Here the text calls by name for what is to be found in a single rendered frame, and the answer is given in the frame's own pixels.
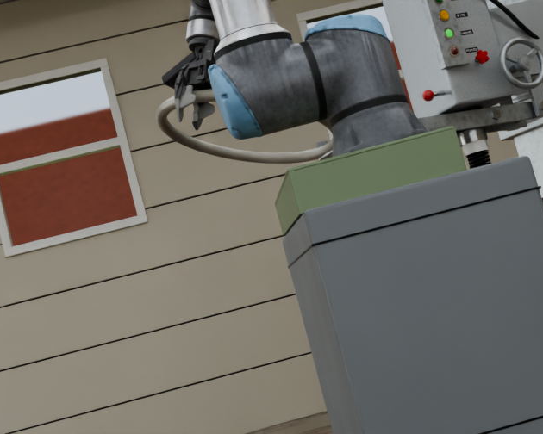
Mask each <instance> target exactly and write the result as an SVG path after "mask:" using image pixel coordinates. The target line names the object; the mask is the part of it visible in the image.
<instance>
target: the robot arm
mask: <svg viewBox="0 0 543 434"><path fill-rule="evenodd" d="M186 42H187V43H188V44H189V49H190V50H191V51H192V53H190V54H189V55H188V56H186V57H185V58H184V59H183V60H181V61H180V62H179V63H178V64H176V65H175V66H174V67H173V68H171V69H170V70H169V71H168V72H167V73H166V74H165V75H163V76H162V81H163V84H165V85H167V86H169V87H171V88H173V89H174V98H175V106H176V111H177V116H178V121H179V122H181V121H182V119H183V116H184V108H185V107H187V106H189V105H191V104H192V103H193V102H194V101H195V100H196V98H197V96H196V95H193V94H192V91H195V90H211V89H212V90H213V92H214V95H215V99H216V102H217V105H218V108H219V109H220V112H221V114H222V118H223V120H224V122H225V124H226V126H227V129H228V131H229V132H230V133H231V135H232V136H233V137H234V138H236V139H238V140H245V139H250V138H255V137H262V136H264V135H267V134H270V133H276V132H280V131H283V130H286V129H290V128H293V127H299V126H302V125H306V124H310V123H312V122H316V121H322V120H326V119H329V121H330V124H331V127H332V130H333V134H334V137H333V151H332V157H335V156H339V155H342V154H345V153H349V152H355V151H358V150H361V149H365V148H368V147H372V146H377V145H381V144H384V143H388V142H391V141H394V140H400V139H404V138H408V137H410V136H414V135H417V134H421V133H426V132H427V129H426V128H425V127H424V126H423V125H422V124H421V122H420V121H419V120H418V118H417V117H416V116H415V114H414V113H413V112H412V110H411V109H410V106H409V102H408V99H407V96H406V93H405V90H404V88H403V83H402V79H401V77H400V74H399V71H398V69H397V66H396V61H395V58H394V55H393V52H392V49H391V46H390V40H389V38H388V37H387V35H386V33H385V31H384V27H383V25H382V23H381V21H379V20H378V19H377V18H376V17H374V16H372V15H365V14H351V15H340V16H336V17H333V18H329V19H327V20H324V21H322V22H318V23H316V25H315V26H314V27H311V28H309V29H308V30H307V32H306V34H305V37H304V42H300V43H297V44H294V43H293V40H292V38H291V34H290V32H289V31H287V30H286V29H284V28H281V27H279V26H278V25H277V22H276V18H275V15H274V12H273V8H272V3H271V0H191V3H190V15H189V21H188V27H187V33H186ZM193 106H194V112H193V122H192V124H193V126H194V128H195V130H198V129H199V127H200V126H201V124H202V122H203V118H205V117H207V116H209V115H212V114H213V113H214V112H215V105H213V104H211V103H209V102H199V103H193Z"/></svg>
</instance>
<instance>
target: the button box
mask: <svg viewBox="0 0 543 434"><path fill-rule="evenodd" d="M421 4H422V8H423V10H424V14H425V17H426V19H427V23H428V28H429V31H430V34H431V37H432V41H433V43H434V49H435V52H436V55H437V59H438V61H439V64H440V69H441V70H445V69H448V68H453V67H459V66H464V65H468V64H469V59H468V57H467V53H466V50H465V45H464V42H463V39H462V36H461V33H460V30H459V25H458V22H457V18H456V15H455V12H454V9H453V4H452V1H451V0H445V1H444V3H443V4H437V3H436V2H435V1H434V0H421ZM442 9H444V10H446V11H447V12H448V13H449V16H450V19H449V21H448V22H442V21H441V20H440V19H439V17H438V13H439V11H440V10H442ZM444 28H452V29H453V31H454V33H455V36H454V38H453V39H452V40H448V39H447V38H445V36H444V35H443V30H444ZM450 45H455V46H457V47H458V48H459V50H460V54H459V56H458V57H457V58H454V57H452V56H451V55H450V54H449V52H448V48H449V46H450Z"/></svg>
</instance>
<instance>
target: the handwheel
mask: <svg viewBox="0 0 543 434"><path fill-rule="evenodd" d="M515 44H523V45H526V46H528V47H530V48H531V49H532V50H531V51H530V52H529V53H528V54H522V55H521V56H520V57H518V58H517V57H515V56H512V55H510V54H507V52H508V50H509V49H510V48H511V47H512V46H513V45H515ZM535 54H536V55H537V57H538V59H539V61H540V74H539V76H538V77H537V79H536V80H534V81H532V78H531V76H530V73H529V69H530V68H531V67H532V65H533V61H532V57H533V56H534V55H535ZM506 60H508V61H511V62H513V63H514V64H513V65H512V66H510V67H509V68H508V66H507V62H506ZM500 66H501V69H502V73H503V75H504V76H505V77H506V78H507V79H508V80H509V81H510V83H512V84H513V85H514V86H516V87H518V88H520V89H524V90H531V89H533V88H536V87H538V86H539V85H540V84H541V83H542V82H543V52H542V51H541V49H540V48H539V47H538V46H537V45H536V44H535V43H534V42H532V41H531V40H529V39H527V38H522V37H516V38H513V39H511V40H508V41H507V42H506V43H505V44H504V45H503V47H502V50H501V52H500ZM517 71H519V72H523V74H524V77H525V79H526V83H523V82H521V81H519V80H517V79H516V78H515V77H514V76H513V75H512V74H511V73H515V72H517Z"/></svg>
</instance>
